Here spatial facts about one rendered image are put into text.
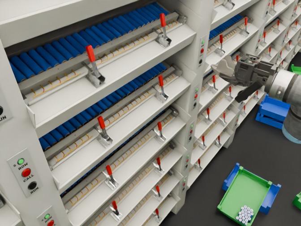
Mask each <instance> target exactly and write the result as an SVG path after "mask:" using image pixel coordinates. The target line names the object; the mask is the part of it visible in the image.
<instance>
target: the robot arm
mask: <svg viewBox="0 0 301 226"><path fill-rule="evenodd" d="M250 56H253V57H250ZM261 59H262V58H261V57H258V56H254V55H251V54H248V53H246V55H244V56H243V57H242V58H241V59H239V60H238V61H237V64H235V63H233V61H232V58H231V56H229V55H226V56H225V57H224V59H221V60H220V62H219V64H212V65H211V68H212V69H213V70H214V71H215V73H216V74H218V75H219V77H221V78H222V79H223V80H225V81H226V82H228V83H232V84H235V85H238V86H242V87H247V88H246V89H244V90H241V91H239V92H238V94H237V96H236V97H235V100H236V101H237V102H238V103H240V102H242V101H244V100H247V99H248V97H249V96H250V95H251V94H253V93H254V92H256V91H257V90H258V89H259V88H261V87H262V86H265V88H264V92H266V93H268V95H269V97H271V98H274V99H277V100H280V101H282V102H285V103H287V104H290V108H289V110H288V113H287V116H286V118H285V119H284V121H283V126H282V132H283V134H284V136H285V137H286V138H287V139H289V140H290V141H292V142H294V143H300V144H301V75H299V74H296V73H293V72H290V71H286V70H283V69H280V70H279V71H277V70H278V67H279V65H276V64H273V63H270V62H266V61H262V60H261Z"/></svg>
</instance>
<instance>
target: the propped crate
mask: <svg viewBox="0 0 301 226"><path fill-rule="evenodd" d="M271 185H272V182H271V181H269V182H268V181H266V180H264V179H262V178H260V177H258V176H256V175H254V174H252V173H251V172H249V171H247V170H245V169H243V167H242V166H240V168H239V170H238V172H237V174H236V176H235V177H234V179H233V181H232V183H231V184H230V186H229V188H228V190H227V191H226V193H225V195H224V197H223V198H222V200H221V202H220V204H219V205H218V207H217V210H218V211H220V212H221V213H223V214H224V215H226V216H227V217H229V218H230V219H232V220H234V221H235V222H237V223H238V224H240V225H242V226H251V224H252V223H253V221H254V219H255V217H256V215H257V213H258V211H259V209H260V207H261V205H262V203H263V201H264V199H265V197H266V195H267V193H268V191H269V189H270V187H271ZM244 205H246V206H247V207H250V209H253V213H254V215H253V217H251V221H250V222H248V223H247V225H244V224H243V223H241V222H239V221H238V220H236V217H237V216H238V213H239V212H241V207H244ZM238 217H239V216H238Z"/></svg>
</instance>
